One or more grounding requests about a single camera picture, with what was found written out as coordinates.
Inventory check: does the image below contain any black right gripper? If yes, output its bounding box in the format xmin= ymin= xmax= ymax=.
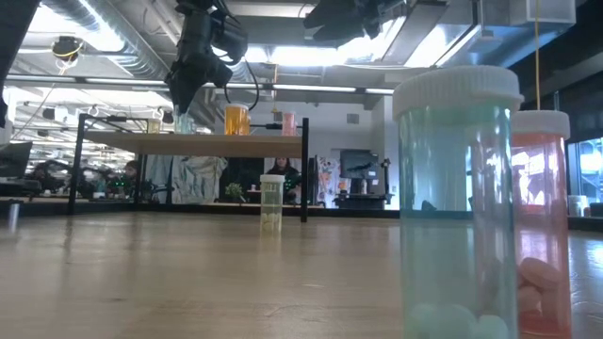
xmin=303 ymin=0 xmax=407 ymax=48

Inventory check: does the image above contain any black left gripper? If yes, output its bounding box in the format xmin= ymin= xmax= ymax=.
xmin=165 ymin=0 xmax=235 ymax=115

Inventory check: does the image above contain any large orange pill bottle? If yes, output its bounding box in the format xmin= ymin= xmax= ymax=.
xmin=223 ymin=104 xmax=252 ymax=137

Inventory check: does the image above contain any small pink pill bottle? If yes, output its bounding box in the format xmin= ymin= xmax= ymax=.
xmin=511 ymin=109 xmax=573 ymax=339
xmin=282 ymin=111 xmax=299 ymax=137

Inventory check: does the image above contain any long linear ceiling light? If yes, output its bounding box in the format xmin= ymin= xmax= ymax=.
xmin=4 ymin=73 xmax=395 ymax=95

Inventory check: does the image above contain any grey draped cover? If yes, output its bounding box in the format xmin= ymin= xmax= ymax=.
xmin=140 ymin=154 xmax=229 ymax=205

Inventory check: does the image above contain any person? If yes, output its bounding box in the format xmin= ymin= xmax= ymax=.
xmin=120 ymin=159 xmax=141 ymax=192
xmin=266 ymin=157 xmax=303 ymax=204

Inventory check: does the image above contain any small green desk plant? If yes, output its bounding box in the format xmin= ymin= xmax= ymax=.
xmin=224 ymin=182 xmax=246 ymax=204

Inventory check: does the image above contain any black round ceiling device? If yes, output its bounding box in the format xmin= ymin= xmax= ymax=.
xmin=50 ymin=35 xmax=85 ymax=63

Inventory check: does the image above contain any black computer monitor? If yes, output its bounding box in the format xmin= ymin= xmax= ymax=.
xmin=339 ymin=149 xmax=379 ymax=181
xmin=0 ymin=140 xmax=33 ymax=179

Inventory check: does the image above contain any floral patterned cloth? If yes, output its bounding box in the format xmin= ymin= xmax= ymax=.
xmin=317 ymin=156 xmax=341 ymax=207

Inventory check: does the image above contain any silver metal standoff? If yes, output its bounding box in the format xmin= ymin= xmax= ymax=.
xmin=7 ymin=202 xmax=21 ymax=236

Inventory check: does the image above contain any silver ribbed air duct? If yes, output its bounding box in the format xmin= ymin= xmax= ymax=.
xmin=41 ymin=0 xmax=232 ymax=128

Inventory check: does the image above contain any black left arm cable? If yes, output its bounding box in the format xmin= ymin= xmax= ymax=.
xmin=220 ymin=46 xmax=261 ymax=112

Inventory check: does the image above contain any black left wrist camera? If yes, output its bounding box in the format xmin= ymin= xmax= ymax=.
xmin=210 ymin=17 xmax=250 ymax=65

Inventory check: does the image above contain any black metal shelf frame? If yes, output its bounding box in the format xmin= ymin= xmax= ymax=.
xmin=65 ymin=112 xmax=310 ymax=224

